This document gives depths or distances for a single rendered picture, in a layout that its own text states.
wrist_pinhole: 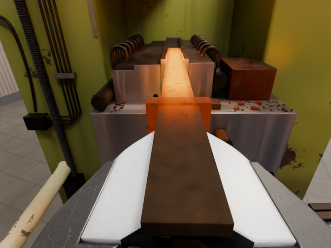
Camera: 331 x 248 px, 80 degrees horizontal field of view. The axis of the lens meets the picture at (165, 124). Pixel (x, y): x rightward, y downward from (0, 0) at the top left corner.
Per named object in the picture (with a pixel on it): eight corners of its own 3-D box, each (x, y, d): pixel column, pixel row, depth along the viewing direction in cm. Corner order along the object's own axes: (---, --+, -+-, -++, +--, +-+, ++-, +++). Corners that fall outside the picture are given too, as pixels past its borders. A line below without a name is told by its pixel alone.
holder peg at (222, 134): (231, 152, 35) (234, 139, 34) (216, 152, 35) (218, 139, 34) (226, 140, 39) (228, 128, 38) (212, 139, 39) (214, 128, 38)
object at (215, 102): (196, 108, 38) (196, 103, 37) (196, 103, 40) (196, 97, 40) (220, 109, 37) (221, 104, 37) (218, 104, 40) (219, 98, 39)
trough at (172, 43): (188, 66, 38) (188, 58, 38) (161, 66, 38) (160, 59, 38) (180, 41, 75) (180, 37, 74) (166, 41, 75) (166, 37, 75)
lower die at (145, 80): (211, 100, 41) (215, 58, 37) (115, 101, 42) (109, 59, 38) (192, 60, 78) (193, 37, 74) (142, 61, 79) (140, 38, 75)
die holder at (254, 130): (250, 253, 57) (298, 112, 36) (119, 250, 58) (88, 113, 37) (214, 143, 106) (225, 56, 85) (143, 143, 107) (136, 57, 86)
